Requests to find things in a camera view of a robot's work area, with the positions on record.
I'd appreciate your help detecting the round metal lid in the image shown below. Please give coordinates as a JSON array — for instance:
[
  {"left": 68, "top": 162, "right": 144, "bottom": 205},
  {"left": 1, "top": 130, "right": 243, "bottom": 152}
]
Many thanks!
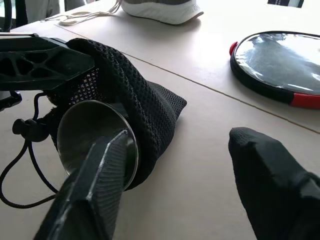
[{"left": 56, "top": 99, "right": 139, "bottom": 191}]

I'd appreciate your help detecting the black drawstring cord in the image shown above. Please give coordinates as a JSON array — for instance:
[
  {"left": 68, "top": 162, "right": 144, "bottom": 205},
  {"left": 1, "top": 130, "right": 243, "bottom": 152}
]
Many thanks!
[{"left": 0, "top": 93, "right": 60, "bottom": 209}]

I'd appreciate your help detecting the dark object with white edge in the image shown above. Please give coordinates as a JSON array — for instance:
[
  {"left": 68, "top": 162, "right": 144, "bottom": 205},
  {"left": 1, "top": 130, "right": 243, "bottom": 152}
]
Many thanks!
[{"left": 266, "top": 0, "right": 305, "bottom": 8}]

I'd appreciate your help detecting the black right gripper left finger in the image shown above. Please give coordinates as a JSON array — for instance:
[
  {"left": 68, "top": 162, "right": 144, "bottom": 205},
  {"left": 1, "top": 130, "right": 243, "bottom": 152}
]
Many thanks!
[{"left": 33, "top": 128, "right": 130, "bottom": 240}]

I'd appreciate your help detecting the white grey sneaker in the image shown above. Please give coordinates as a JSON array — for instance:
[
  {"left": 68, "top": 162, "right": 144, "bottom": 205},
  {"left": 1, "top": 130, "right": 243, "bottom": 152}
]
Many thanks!
[{"left": 120, "top": 0, "right": 205, "bottom": 25}]

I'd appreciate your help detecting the black mesh drawstring pouch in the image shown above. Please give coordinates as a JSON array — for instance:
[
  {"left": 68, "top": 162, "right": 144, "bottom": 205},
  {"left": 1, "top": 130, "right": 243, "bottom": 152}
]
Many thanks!
[{"left": 41, "top": 38, "right": 188, "bottom": 192}]

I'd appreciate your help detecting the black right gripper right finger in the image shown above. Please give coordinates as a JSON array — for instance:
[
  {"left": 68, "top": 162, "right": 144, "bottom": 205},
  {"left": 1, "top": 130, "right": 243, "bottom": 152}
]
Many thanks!
[{"left": 228, "top": 126, "right": 320, "bottom": 240}]

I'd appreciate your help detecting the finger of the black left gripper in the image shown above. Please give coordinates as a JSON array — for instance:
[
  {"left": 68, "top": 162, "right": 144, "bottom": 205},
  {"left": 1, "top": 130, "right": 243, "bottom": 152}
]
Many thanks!
[
  {"left": 0, "top": 32, "right": 69, "bottom": 51},
  {"left": 0, "top": 44, "right": 96, "bottom": 92}
]

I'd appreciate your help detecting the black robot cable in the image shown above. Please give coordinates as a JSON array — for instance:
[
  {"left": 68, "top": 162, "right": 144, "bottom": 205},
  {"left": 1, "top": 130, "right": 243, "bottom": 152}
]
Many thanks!
[{"left": 2, "top": 0, "right": 14, "bottom": 32}]

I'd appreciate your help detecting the black cord lock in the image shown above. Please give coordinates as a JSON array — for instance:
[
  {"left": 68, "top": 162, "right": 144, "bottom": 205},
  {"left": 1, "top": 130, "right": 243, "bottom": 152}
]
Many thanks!
[{"left": 12, "top": 118, "right": 50, "bottom": 143}]

